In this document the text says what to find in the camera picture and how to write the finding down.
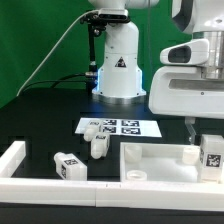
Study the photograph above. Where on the black camera on stand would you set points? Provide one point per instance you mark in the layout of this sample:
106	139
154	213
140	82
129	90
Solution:
97	21

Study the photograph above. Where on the white paper marker sheet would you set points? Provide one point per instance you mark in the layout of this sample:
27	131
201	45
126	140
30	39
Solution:
127	127

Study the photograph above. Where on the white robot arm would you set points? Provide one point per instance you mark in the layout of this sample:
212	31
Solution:
120	79

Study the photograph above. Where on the white U-shaped fence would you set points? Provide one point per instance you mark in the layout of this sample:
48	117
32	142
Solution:
131	194

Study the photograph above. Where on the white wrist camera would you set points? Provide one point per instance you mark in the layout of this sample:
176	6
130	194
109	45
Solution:
194	52

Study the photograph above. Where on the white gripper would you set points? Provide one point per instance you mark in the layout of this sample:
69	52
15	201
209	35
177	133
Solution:
181	91

